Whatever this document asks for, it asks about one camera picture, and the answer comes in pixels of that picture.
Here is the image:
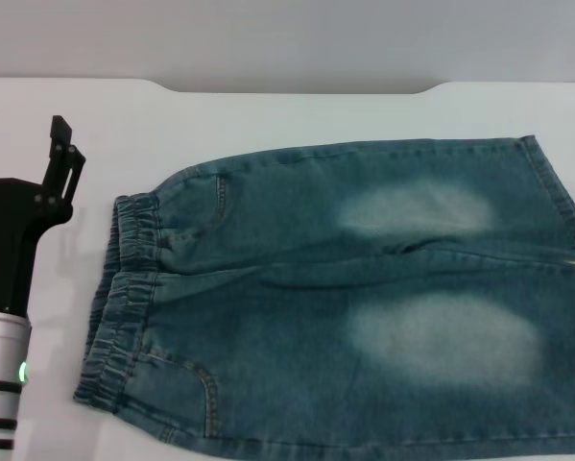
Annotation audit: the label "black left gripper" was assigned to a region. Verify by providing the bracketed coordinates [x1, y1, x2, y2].
[0, 114, 86, 319]

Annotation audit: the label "blue denim shorts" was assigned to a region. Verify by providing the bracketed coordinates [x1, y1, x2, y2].
[72, 133, 575, 461]

